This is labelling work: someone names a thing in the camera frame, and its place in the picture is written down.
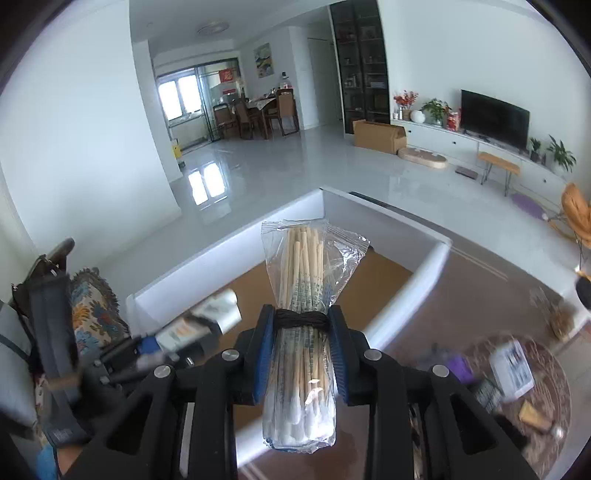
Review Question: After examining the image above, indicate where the black round object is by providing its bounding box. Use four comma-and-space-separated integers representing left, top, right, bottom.
575, 272, 591, 310

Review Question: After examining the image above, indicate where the red flower bouquet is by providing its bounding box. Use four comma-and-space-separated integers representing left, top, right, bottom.
393, 90, 420, 121

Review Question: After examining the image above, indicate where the orange chair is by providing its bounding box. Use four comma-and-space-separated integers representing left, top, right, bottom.
547, 182, 591, 273

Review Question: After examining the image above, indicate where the silver and orange packet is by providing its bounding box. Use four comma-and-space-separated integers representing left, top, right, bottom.
157, 290, 243, 356

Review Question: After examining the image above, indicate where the purple floor mat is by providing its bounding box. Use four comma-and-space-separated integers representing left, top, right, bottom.
512, 193, 548, 221

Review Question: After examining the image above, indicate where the black display cabinet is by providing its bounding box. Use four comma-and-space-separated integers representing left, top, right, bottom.
329, 0, 391, 136

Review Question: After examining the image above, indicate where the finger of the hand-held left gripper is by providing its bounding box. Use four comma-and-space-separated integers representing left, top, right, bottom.
99, 336, 182, 385
182, 320, 221, 367

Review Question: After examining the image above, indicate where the clear plastic cartoon box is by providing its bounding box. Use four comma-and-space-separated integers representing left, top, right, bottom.
489, 339, 536, 400

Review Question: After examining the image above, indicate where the wall painting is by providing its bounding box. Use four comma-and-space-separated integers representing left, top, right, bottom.
253, 42, 272, 78

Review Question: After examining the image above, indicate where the wooden dining chair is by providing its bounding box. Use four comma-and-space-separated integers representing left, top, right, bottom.
213, 104, 238, 139
235, 98, 254, 139
277, 90, 300, 136

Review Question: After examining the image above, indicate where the white television cabinet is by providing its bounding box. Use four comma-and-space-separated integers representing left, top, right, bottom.
390, 117, 578, 204

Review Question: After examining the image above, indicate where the wooden bench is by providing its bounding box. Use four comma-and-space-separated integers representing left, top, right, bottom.
477, 151, 522, 197

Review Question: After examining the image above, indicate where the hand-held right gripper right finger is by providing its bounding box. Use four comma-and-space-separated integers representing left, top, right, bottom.
329, 305, 541, 480

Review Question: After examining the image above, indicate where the white door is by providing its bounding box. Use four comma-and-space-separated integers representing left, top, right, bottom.
307, 37, 343, 130

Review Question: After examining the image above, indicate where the brown cardboard box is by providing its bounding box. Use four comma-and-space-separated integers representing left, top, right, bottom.
352, 119, 408, 155

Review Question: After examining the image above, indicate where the large white cardboard box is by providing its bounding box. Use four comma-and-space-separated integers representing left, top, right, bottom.
126, 186, 453, 472

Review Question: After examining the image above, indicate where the purple plush toy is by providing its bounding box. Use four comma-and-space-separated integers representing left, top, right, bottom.
429, 344, 472, 385

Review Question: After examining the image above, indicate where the oval beige scratch board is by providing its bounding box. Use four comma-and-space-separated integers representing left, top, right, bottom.
397, 147, 450, 169

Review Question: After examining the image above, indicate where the black television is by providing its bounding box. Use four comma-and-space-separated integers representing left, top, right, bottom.
461, 89, 531, 151

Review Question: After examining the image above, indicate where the tall leafy potted plant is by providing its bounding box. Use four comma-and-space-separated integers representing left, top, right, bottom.
546, 135, 578, 174

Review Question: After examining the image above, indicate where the gold cream tube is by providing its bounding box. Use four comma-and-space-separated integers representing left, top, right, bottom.
517, 399, 565, 439

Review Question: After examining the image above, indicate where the bag of cotton swabs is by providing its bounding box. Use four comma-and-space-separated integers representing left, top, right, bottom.
261, 217, 372, 455

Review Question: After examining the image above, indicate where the bushy potted plant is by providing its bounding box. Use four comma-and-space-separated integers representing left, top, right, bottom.
421, 98, 451, 127

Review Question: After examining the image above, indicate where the dark bag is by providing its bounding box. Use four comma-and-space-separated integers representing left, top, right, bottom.
10, 237, 77, 319

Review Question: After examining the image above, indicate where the floral cushion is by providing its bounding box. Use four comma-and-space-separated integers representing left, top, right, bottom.
69, 268, 132, 358

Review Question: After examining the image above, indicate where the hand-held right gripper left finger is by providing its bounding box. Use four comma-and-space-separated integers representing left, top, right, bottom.
60, 304, 278, 480

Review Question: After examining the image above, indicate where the dining table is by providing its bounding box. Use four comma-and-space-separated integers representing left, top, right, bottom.
247, 95, 279, 139

